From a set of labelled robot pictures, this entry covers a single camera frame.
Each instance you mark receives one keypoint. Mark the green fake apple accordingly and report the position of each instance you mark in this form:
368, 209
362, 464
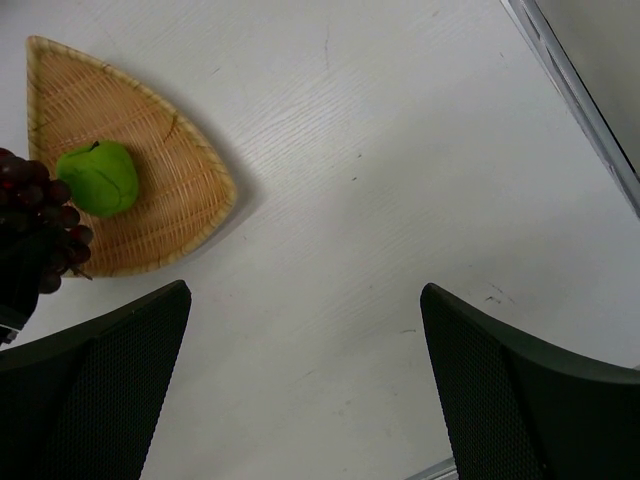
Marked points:
102, 178

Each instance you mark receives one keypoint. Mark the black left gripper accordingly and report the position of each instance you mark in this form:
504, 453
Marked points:
23, 259

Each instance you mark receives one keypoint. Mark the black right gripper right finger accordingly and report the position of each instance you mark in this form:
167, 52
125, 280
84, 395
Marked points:
518, 407

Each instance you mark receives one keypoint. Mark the aluminium rail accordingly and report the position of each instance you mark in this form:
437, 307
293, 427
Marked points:
444, 470
545, 45

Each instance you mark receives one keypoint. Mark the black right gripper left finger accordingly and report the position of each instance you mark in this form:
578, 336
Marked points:
84, 403

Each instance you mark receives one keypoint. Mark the aluminium front rail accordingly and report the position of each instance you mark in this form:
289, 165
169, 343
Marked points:
444, 470

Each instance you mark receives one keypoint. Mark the red fake grape bunch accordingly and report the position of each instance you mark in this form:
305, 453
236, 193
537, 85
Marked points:
31, 202

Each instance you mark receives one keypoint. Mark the aluminium right side rail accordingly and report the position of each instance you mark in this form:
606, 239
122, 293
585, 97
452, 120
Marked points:
545, 45

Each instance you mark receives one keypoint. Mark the woven triangular fruit basket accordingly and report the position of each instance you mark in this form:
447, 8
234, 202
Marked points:
185, 189

